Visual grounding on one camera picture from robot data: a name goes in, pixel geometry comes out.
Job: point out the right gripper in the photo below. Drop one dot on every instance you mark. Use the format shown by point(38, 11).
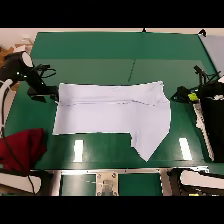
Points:
point(183, 94)

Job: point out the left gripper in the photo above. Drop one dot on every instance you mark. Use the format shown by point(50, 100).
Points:
point(45, 92)

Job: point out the white shirt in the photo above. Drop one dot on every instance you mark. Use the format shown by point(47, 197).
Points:
point(110, 113)

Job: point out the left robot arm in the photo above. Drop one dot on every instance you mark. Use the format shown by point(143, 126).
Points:
point(13, 65)

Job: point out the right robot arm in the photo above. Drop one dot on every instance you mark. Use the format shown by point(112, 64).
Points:
point(213, 126)

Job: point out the red garment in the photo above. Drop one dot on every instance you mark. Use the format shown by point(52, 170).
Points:
point(23, 146)

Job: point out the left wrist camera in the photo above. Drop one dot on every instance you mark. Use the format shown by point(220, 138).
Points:
point(40, 68)

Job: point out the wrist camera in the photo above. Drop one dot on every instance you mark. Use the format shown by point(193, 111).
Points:
point(40, 68)
point(199, 70)

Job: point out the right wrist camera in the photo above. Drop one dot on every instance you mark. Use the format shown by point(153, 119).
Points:
point(199, 70)

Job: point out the silver frame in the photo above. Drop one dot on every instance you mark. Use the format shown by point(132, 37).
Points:
point(106, 182)

